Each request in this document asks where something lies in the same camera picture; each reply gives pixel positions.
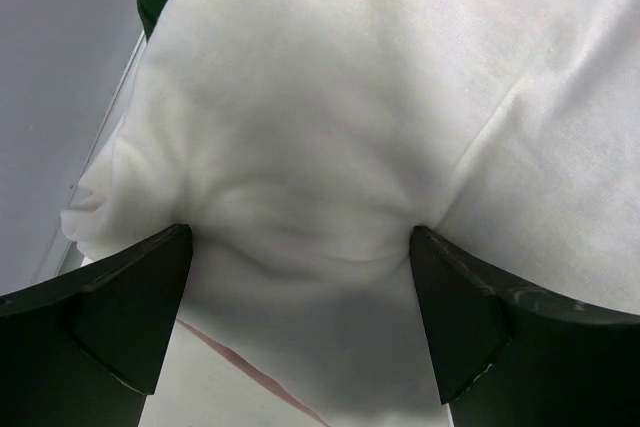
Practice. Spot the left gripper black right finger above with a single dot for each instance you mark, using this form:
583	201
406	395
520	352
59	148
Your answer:
507	352

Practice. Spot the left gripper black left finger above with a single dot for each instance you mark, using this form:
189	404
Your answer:
86	348

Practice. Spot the white cartoon print t-shirt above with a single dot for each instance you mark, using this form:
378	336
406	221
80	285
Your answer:
303	140

